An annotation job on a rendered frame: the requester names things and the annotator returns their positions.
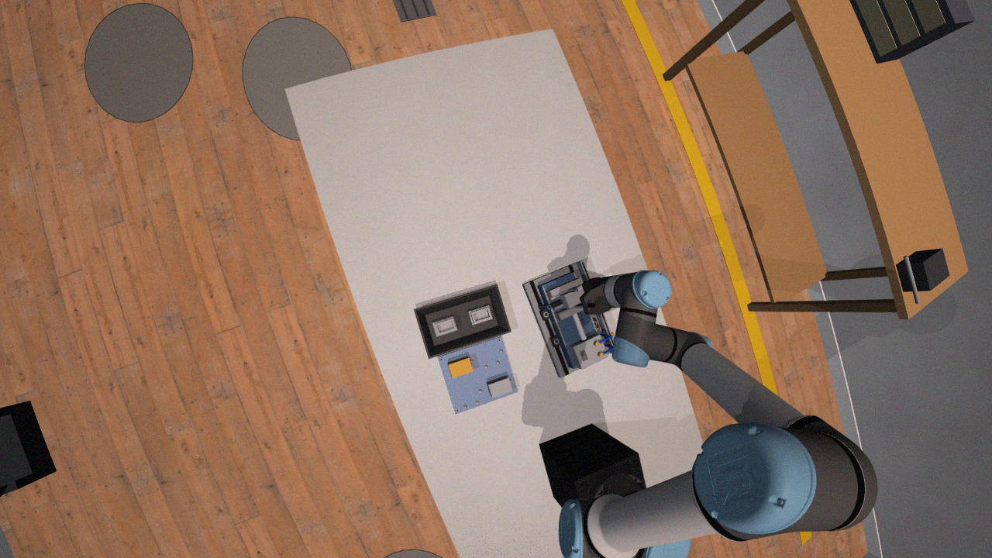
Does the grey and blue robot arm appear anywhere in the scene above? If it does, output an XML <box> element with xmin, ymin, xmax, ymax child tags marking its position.
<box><xmin>559</xmin><ymin>270</ymin><xmax>878</xmax><ymax>558</ymax></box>

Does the orange rectangular block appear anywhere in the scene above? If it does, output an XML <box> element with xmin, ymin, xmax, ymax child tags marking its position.
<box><xmin>447</xmin><ymin>356</ymin><xmax>473</xmax><ymax>378</ymax></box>

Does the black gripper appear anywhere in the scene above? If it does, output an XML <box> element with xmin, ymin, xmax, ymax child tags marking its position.
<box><xmin>568</xmin><ymin>274</ymin><xmax>623</xmax><ymax>315</ymax></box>

